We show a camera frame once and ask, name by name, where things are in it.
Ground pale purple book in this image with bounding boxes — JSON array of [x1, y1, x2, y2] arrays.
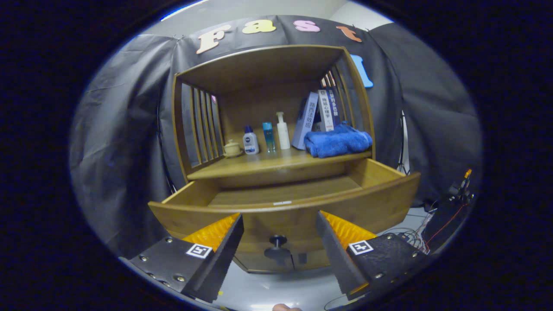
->
[[291, 91, 319, 150]]

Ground wooden drawer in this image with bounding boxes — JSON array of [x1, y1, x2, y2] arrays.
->
[[148, 158, 422, 255]]

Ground clear blue bottle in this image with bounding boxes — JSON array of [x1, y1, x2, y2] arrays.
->
[[262, 122, 276, 152]]

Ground black and orange device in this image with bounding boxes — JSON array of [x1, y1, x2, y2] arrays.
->
[[426, 168, 474, 253]]

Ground dark blue book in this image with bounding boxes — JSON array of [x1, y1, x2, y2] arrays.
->
[[327, 86, 342, 128]]

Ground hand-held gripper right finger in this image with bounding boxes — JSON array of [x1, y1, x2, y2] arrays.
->
[[315, 211, 432, 301]]

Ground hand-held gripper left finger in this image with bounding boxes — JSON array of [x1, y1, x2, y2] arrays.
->
[[119, 213, 245, 303]]

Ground wooden cabinet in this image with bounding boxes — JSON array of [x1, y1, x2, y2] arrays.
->
[[172, 44, 375, 274]]

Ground black light stand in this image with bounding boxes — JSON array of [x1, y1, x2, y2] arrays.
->
[[395, 110, 411, 175]]

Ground tangle of cables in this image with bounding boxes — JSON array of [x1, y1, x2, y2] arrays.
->
[[385, 203, 437, 253]]

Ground blue towel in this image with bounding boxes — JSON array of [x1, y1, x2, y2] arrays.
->
[[304, 122, 373, 159]]

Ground beige lidded teacup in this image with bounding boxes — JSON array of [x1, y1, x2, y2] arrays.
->
[[223, 139, 244, 158]]

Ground wooden cabinet door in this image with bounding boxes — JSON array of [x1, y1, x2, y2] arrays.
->
[[233, 253, 296, 274], [292, 250, 331, 272]]

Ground wooden countertop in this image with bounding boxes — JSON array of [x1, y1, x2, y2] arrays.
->
[[187, 137, 373, 181]]

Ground white bottle with blue cap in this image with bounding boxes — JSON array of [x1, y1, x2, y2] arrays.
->
[[242, 125, 260, 155]]

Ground white spine book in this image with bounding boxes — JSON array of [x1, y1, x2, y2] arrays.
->
[[317, 89, 335, 132]]

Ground white pump bottle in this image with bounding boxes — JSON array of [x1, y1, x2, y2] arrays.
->
[[276, 112, 291, 150]]

